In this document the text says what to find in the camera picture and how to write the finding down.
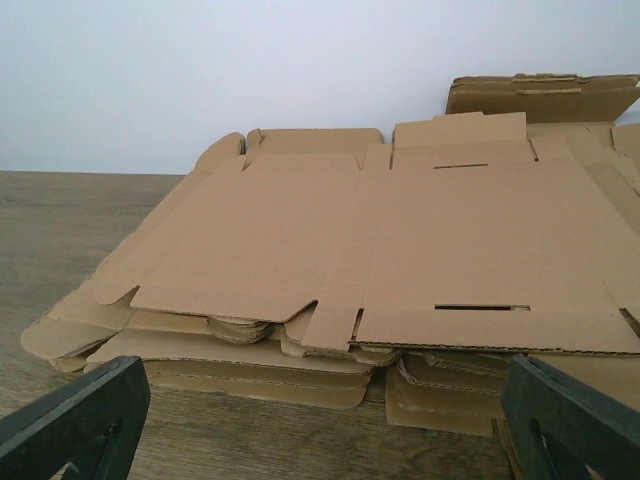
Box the pile of flat cardboard blanks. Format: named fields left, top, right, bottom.
left=19, top=73, right=640, bottom=480

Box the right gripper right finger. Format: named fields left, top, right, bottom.
left=501, top=355, right=639, bottom=479

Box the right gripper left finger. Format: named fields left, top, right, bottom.
left=1, top=356, right=151, bottom=479

